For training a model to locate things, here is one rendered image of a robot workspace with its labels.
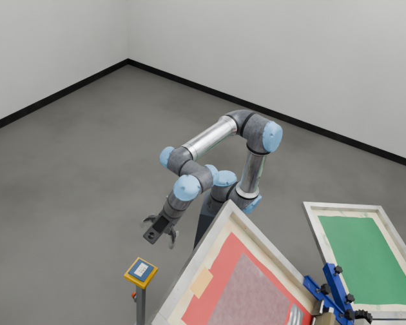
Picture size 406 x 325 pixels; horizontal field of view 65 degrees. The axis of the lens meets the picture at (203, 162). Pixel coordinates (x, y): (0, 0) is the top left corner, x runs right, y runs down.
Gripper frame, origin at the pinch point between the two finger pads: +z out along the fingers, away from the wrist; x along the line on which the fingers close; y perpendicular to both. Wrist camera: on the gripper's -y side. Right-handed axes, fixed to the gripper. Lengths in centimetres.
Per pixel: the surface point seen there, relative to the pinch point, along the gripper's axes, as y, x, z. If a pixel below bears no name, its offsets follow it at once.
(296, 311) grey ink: 15, -64, 4
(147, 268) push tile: 14, -4, 53
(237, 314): -5.0, -40.4, -1.6
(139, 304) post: 10, -12, 87
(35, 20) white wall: 206, 280, 126
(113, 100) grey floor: 264, 190, 214
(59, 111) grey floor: 195, 222, 224
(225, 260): 7.9, -26.7, -5.2
